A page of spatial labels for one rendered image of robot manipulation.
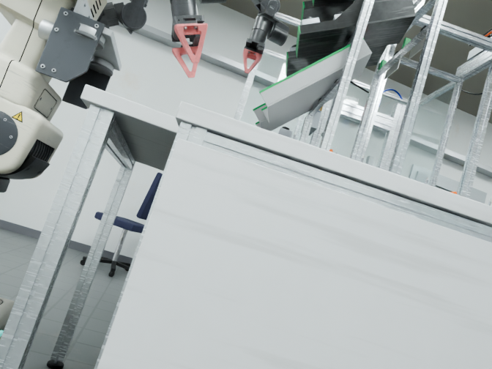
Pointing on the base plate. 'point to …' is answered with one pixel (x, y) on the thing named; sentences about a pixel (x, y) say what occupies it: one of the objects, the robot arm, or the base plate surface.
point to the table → (138, 126)
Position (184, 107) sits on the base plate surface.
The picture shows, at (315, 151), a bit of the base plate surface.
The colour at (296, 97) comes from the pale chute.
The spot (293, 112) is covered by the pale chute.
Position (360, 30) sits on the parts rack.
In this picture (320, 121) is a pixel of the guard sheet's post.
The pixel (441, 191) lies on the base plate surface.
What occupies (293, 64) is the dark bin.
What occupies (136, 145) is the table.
